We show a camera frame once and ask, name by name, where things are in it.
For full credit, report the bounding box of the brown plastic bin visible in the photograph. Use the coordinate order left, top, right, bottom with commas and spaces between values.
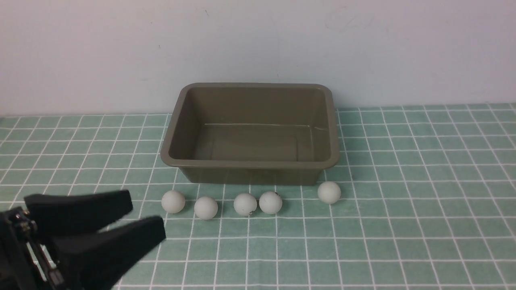
160, 83, 340, 186

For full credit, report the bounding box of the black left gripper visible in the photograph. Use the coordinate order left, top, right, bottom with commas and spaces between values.
0, 190, 166, 290

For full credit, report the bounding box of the white printed table-tennis ball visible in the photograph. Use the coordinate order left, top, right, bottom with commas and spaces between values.
259, 191, 283, 215

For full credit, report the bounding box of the green checkered tablecloth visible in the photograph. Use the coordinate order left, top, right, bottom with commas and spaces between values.
0, 103, 516, 290

